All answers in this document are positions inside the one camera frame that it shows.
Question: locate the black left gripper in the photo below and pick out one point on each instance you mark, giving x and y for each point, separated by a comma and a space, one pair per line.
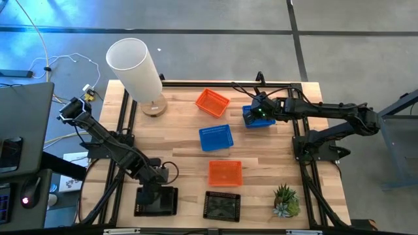
151, 192

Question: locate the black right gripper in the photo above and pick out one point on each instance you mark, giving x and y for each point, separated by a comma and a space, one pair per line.
263, 112

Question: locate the black slotted plastic basket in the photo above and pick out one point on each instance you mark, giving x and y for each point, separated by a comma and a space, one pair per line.
165, 204
222, 206
156, 214

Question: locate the blue plastic mesh basket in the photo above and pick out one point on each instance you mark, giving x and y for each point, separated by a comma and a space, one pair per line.
266, 124
216, 137

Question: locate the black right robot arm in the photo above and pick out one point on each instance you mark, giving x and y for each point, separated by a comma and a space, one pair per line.
326, 109

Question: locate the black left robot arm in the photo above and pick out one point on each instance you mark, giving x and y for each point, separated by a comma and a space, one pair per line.
98, 131

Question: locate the orange plastic mesh basket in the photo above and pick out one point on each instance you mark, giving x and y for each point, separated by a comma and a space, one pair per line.
212, 102
225, 173

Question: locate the white printed paper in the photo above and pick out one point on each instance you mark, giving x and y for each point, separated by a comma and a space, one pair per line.
73, 186

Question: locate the green succulent plant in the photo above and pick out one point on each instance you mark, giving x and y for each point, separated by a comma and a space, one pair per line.
285, 200

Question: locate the white cup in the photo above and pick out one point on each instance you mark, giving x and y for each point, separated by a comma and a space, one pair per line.
52, 200

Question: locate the yellow plug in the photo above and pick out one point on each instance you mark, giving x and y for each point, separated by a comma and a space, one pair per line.
89, 97

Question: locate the black computer mouse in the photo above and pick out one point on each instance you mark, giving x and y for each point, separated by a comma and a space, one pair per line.
31, 192

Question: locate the white charger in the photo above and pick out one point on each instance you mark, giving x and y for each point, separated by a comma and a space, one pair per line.
87, 88

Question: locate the white shade wooden base lamp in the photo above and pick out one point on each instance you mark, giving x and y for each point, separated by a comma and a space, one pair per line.
134, 68

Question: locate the dark grey desk top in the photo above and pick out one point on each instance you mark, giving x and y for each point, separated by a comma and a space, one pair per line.
14, 182

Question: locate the black glossy phone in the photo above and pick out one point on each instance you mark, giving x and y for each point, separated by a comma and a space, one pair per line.
9, 155

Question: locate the grey desk panel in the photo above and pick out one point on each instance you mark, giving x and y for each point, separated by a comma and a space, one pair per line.
26, 114

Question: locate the black keyboard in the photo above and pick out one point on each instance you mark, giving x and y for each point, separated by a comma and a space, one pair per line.
4, 209

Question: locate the blue-grey metal cart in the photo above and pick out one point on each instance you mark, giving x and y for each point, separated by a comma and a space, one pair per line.
396, 150

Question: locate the black table foot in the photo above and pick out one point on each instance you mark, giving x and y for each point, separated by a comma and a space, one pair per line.
364, 224

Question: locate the black flat bar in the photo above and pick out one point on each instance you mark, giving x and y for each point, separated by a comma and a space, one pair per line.
16, 73

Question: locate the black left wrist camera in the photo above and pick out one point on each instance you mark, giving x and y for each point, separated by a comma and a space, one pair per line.
162, 174

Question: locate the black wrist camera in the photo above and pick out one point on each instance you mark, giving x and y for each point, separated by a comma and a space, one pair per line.
261, 97
162, 174

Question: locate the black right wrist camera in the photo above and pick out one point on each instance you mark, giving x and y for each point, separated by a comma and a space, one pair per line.
261, 97

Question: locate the black frame bracket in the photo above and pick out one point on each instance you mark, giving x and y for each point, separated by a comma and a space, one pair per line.
162, 77
260, 77

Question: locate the black aluminium frame rail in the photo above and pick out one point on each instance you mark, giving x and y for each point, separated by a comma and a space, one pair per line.
132, 117
121, 111
202, 84
183, 232
313, 196
293, 129

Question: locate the black diagonal frame brace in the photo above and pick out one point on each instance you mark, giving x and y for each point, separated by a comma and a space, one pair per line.
104, 197
326, 205

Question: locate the silver metal bracket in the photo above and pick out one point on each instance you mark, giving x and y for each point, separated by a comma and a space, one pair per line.
303, 232
121, 231

